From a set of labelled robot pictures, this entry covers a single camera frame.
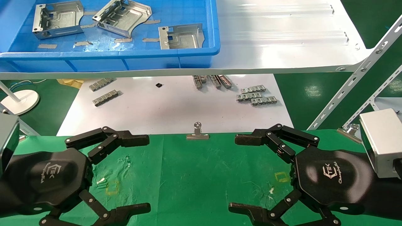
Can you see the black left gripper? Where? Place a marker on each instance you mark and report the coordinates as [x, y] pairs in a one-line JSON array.
[[47, 179]]

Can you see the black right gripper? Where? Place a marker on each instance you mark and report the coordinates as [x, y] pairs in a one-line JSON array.
[[333, 179]]

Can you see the sheet metal bracket curved cutout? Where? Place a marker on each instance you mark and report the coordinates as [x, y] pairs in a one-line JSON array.
[[128, 14]]

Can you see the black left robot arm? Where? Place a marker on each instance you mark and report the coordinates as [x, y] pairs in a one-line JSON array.
[[3, 197]]

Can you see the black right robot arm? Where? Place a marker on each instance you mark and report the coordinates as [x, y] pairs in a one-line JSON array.
[[388, 194]]

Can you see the green table cloth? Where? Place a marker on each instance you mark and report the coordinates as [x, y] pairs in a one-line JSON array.
[[188, 182]]

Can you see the small grey metal clip strip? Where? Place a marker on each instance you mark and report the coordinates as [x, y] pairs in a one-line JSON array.
[[215, 81], [197, 82], [100, 84], [253, 89], [225, 81], [203, 78], [263, 100], [248, 97], [106, 97]]

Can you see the white flat board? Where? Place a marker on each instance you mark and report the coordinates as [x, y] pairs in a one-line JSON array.
[[176, 110]]

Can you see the yellow crumpled bag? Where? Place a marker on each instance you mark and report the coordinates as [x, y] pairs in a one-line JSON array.
[[70, 83]]

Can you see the grey perforated angle strut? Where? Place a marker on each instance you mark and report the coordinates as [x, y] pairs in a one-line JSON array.
[[26, 127]]

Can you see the blue plastic bin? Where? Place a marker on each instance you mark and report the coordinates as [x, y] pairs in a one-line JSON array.
[[125, 59]]

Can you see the white round lamp base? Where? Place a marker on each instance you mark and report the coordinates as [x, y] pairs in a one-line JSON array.
[[22, 100]]

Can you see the white metal shelf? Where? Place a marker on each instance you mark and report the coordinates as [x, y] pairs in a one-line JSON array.
[[282, 47]]

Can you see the grey tape strip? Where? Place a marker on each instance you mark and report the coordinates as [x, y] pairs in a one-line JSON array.
[[91, 13], [88, 26], [47, 46], [123, 40], [152, 21], [82, 43], [150, 40]]

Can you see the white perforated angle strut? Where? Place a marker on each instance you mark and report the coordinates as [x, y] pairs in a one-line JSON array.
[[373, 100], [355, 75]]

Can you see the grey flat plate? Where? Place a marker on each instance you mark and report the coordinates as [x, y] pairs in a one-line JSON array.
[[389, 103]]

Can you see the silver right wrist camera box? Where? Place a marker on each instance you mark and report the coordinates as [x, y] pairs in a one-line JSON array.
[[383, 141]]

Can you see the flat sheet metal bracket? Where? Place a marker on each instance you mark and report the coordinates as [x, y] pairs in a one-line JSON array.
[[185, 39]]

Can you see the boxy sheet metal bracket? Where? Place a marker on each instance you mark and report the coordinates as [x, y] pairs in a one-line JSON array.
[[62, 17]]

